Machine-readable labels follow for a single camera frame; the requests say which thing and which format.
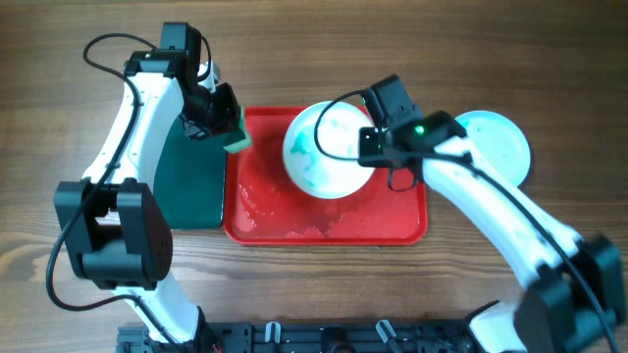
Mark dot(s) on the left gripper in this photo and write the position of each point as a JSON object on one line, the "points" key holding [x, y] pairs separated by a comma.
{"points": [[227, 121]]}

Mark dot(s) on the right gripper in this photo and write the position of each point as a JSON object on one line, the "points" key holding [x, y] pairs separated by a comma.
{"points": [[366, 137]]}

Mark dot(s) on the green sponge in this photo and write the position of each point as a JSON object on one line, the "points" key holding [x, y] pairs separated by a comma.
{"points": [[238, 139]]}

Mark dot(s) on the white plate with stain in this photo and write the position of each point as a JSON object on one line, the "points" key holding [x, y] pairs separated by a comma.
{"points": [[320, 150]]}

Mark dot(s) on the light blue plate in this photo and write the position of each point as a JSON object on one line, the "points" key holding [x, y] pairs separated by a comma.
{"points": [[501, 142]]}

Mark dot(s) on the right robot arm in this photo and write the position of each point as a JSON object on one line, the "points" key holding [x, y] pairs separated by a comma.
{"points": [[574, 293]]}

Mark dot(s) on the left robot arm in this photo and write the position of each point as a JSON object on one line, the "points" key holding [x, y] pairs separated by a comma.
{"points": [[112, 227]]}

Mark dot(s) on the dark green tray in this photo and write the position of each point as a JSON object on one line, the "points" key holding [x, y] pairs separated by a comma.
{"points": [[189, 185]]}

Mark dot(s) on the red plastic tray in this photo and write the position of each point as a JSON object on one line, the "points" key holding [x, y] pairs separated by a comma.
{"points": [[264, 207]]}

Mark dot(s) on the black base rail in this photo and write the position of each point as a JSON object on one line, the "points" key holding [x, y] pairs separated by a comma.
{"points": [[384, 336]]}

